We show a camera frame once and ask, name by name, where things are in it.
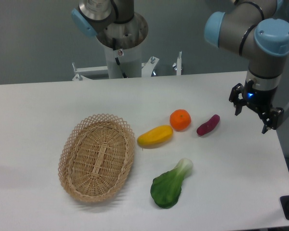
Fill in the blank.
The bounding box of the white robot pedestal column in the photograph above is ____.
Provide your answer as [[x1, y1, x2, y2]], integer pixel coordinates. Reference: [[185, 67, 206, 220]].
[[96, 13, 149, 79]]

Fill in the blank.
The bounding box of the woven wicker basket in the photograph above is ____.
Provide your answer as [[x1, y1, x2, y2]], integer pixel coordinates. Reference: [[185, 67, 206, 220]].
[[58, 114, 135, 203]]

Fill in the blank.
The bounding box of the orange tangerine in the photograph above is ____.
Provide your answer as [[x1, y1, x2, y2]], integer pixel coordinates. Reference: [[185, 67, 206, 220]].
[[169, 109, 191, 131]]

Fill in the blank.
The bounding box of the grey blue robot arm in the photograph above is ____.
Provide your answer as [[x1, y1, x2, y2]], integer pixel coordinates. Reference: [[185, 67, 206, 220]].
[[71, 0, 289, 132]]

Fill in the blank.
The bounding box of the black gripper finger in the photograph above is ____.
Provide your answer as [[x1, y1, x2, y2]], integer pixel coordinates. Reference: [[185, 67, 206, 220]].
[[258, 107, 284, 134], [229, 83, 247, 116]]

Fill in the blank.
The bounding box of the white metal base frame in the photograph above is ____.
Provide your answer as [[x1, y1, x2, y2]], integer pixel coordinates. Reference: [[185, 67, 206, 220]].
[[71, 51, 184, 81]]

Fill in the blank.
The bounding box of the purple sweet potato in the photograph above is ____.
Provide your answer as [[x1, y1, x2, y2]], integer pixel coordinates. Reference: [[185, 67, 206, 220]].
[[197, 115, 220, 136]]

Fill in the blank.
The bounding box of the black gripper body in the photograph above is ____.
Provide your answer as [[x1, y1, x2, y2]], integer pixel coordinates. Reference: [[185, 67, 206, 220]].
[[243, 75, 278, 113]]

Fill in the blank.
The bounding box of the green bok choy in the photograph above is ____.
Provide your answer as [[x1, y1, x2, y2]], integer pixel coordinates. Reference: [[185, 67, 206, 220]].
[[150, 158, 193, 209]]

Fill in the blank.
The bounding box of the black cable on pedestal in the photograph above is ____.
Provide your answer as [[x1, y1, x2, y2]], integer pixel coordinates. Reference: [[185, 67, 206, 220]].
[[112, 38, 128, 79]]

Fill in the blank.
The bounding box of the yellow mango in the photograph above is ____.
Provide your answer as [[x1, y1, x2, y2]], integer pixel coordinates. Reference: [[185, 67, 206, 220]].
[[137, 125, 173, 148]]

